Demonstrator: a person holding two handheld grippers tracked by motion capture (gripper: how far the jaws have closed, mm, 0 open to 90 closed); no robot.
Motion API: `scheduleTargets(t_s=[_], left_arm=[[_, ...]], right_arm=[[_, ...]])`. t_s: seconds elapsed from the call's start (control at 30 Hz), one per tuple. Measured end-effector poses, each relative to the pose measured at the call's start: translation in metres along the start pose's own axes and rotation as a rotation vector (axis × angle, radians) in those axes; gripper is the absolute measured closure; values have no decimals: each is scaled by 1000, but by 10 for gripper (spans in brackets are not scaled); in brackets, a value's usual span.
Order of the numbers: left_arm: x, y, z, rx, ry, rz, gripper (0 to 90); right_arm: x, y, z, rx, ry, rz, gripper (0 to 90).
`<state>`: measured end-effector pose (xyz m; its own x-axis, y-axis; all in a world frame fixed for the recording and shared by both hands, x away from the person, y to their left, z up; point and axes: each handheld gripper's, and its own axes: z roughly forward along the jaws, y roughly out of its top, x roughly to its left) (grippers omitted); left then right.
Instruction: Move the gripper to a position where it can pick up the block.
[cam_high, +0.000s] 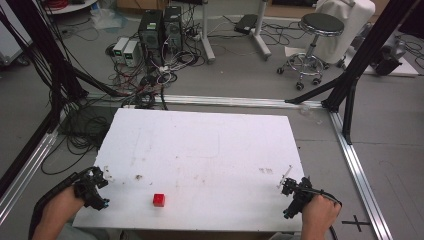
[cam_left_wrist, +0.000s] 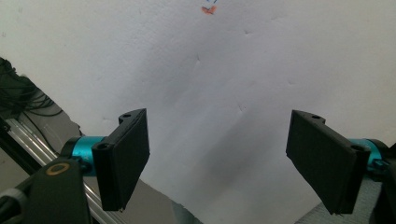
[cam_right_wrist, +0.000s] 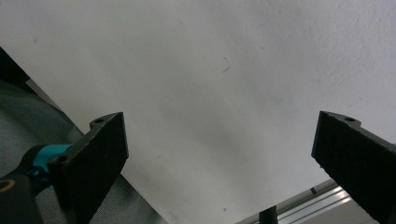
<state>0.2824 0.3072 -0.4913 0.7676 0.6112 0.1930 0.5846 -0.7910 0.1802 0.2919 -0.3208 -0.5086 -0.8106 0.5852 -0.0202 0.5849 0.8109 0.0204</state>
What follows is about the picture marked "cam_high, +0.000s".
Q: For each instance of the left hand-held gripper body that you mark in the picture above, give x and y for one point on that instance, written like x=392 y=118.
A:
x=89 y=191

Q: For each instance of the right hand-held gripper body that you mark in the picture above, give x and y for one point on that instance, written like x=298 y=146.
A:
x=300 y=196

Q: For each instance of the red cube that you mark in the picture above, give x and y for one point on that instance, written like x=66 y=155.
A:
x=159 y=200

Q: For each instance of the person's right hand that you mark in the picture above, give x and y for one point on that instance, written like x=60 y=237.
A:
x=321 y=213

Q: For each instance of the person's left hand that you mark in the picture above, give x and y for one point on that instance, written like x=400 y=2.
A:
x=65 y=206

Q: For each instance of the person's grey trousers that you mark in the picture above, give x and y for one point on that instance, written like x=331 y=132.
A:
x=83 y=233

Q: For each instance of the white bench power supply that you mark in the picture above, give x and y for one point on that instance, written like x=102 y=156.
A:
x=131 y=53
x=120 y=48

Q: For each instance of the white desk leg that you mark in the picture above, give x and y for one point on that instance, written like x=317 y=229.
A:
x=207 y=36
x=261 y=36

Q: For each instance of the large black computer tower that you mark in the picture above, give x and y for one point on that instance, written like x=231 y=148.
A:
x=150 y=36

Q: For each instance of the dark machine on white board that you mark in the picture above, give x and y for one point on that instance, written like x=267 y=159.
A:
x=388 y=60

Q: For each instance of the clear plastic bag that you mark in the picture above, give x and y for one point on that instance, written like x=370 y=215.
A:
x=106 y=18

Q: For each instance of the black round swivel stool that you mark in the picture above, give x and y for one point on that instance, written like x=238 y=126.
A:
x=321 y=24

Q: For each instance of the flat black box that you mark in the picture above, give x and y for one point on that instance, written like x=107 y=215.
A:
x=246 y=24

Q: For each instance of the slim black computer tower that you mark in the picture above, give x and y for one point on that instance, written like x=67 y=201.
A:
x=173 y=28

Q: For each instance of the grey equipment case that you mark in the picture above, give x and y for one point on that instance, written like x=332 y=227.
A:
x=10 y=40

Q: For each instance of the white cloth-covered furniture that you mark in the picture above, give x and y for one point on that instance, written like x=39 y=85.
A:
x=353 y=23

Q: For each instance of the round white table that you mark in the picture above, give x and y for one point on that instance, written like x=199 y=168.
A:
x=71 y=7

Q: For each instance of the aluminium frame rail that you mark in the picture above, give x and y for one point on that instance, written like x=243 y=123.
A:
x=363 y=180
x=23 y=173
x=233 y=101

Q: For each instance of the black short frame strut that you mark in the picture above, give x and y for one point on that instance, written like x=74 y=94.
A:
x=348 y=113

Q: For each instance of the black diagonal frame brace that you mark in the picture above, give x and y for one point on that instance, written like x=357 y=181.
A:
x=313 y=91

